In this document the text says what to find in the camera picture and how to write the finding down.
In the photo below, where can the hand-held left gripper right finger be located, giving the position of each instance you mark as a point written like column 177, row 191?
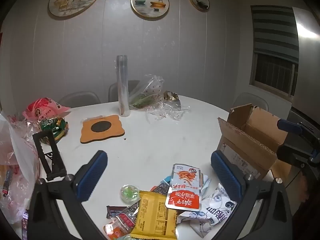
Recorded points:
column 225, row 172

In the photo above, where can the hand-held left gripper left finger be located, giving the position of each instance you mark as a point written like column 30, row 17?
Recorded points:
column 92, row 175

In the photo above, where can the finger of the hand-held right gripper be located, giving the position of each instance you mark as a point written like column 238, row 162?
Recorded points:
column 291, row 153
column 288, row 126

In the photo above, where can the brown cardboard box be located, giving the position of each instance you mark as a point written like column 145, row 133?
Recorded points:
column 252, row 140

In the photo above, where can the orange duck foot packet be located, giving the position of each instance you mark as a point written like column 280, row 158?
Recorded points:
column 115, row 233

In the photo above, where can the blue cracker packet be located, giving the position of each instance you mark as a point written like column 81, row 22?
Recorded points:
column 206, row 181

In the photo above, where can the green jelly cup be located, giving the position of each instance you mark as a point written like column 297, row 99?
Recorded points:
column 129, row 193

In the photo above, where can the white blue printed snack packet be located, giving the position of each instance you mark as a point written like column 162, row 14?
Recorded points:
column 215, row 212

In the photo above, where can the brown chocolate bar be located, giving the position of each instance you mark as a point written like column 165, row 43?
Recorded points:
column 116, row 210

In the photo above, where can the red and white snack packet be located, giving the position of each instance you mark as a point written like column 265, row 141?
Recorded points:
column 183, row 187

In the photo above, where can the grey chair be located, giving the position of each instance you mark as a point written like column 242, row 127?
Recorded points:
column 78, row 99
column 250, row 101
column 113, row 92

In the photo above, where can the wooden trivet with dark centre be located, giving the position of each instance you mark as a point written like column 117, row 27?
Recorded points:
column 102, row 128

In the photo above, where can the black phone stand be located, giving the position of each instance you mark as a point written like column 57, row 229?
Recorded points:
column 48, row 152

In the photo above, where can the barred window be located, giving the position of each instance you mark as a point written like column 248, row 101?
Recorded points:
column 273, row 73

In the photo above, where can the red sesame snack packet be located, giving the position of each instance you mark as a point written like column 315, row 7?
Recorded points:
column 126, row 221

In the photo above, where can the green snack packet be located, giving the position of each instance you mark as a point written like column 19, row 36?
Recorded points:
column 56, row 127

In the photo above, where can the dark speckled snack packet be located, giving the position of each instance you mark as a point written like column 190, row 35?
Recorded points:
column 161, row 188

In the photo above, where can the silver refrigerator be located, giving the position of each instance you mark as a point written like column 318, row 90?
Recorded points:
column 308, row 55

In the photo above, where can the yellow snack packet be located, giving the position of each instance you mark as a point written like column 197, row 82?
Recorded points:
column 155, row 217

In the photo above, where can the translucent plastic bag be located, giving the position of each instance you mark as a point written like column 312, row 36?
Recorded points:
column 17, row 160

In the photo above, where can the pink plastic bag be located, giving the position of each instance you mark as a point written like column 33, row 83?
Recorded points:
column 42, row 108

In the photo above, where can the crumpled clear plastic wrap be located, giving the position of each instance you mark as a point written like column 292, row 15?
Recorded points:
column 166, row 112

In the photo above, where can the gold foil wrapper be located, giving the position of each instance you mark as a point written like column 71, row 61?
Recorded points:
column 172, row 100

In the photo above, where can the clear film roll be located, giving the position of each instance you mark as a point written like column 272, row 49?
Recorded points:
column 122, row 85

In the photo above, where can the striped window blind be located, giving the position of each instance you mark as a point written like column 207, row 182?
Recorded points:
column 275, row 30

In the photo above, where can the clear bag with greens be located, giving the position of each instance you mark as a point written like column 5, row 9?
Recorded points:
column 146, row 92

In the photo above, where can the small round wall picture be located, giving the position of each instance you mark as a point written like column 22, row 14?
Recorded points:
column 199, row 1

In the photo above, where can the medium round wall picture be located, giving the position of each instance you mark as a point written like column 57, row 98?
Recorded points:
column 150, row 3

